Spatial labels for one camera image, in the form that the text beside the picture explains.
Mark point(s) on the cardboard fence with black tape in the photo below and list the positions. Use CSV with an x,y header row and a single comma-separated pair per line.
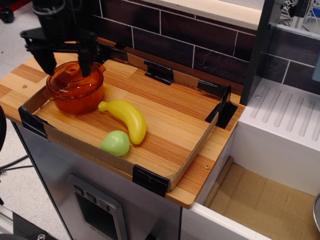
x,y
189,120

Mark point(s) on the toy kitchen oven front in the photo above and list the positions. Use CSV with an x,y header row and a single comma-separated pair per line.
x,y
95,203

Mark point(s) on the green plastic pear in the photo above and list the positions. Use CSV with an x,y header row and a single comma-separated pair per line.
x,y
116,142

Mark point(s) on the yellow plastic banana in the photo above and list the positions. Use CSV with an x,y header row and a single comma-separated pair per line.
x,y
130,115

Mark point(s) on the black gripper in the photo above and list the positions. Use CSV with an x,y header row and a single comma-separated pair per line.
x,y
43,45

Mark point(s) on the metal bowl rim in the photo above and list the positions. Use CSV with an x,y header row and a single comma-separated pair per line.
x,y
316,211

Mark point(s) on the orange transparent pot lid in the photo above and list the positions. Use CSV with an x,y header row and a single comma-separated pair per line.
x,y
68,81

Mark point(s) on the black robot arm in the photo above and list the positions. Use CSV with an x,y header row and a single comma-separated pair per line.
x,y
60,33

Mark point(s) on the black right upright post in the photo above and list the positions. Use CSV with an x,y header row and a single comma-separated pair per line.
x,y
252,80

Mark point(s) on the orange transparent pot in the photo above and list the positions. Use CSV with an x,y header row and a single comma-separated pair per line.
x,y
77,106

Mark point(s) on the white toy sink unit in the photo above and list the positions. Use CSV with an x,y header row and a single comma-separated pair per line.
x,y
266,184

